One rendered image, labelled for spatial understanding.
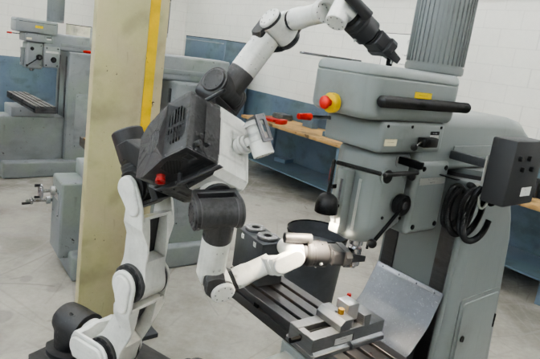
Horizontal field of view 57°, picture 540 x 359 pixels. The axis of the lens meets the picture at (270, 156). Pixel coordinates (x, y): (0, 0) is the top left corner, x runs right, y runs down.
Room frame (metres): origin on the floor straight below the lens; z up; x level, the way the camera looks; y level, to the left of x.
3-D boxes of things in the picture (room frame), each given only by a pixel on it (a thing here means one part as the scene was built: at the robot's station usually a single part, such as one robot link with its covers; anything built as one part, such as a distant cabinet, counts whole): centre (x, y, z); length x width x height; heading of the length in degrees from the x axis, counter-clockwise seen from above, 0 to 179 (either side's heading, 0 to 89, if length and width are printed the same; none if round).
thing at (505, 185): (1.59, -0.78, 1.62); 0.20 x 0.09 x 0.21; 130
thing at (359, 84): (1.66, -0.35, 1.81); 0.47 x 0.26 x 0.16; 130
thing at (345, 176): (1.58, -0.25, 1.45); 0.04 x 0.04 x 0.21; 40
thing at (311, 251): (1.60, -0.14, 1.25); 0.11 x 0.11 x 0.11; 17
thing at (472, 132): (1.97, -0.72, 1.66); 0.80 x 0.23 x 0.20; 130
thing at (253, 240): (2.05, -0.01, 1.03); 0.22 x 0.12 x 0.20; 34
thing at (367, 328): (1.62, -0.32, 0.99); 0.35 x 0.15 x 0.11; 127
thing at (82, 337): (1.78, 0.53, 0.68); 0.21 x 0.20 x 0.13; 59
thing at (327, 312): (1.61, -0.30, 1.02); 0.12 x 0.06 x 0.04; 37
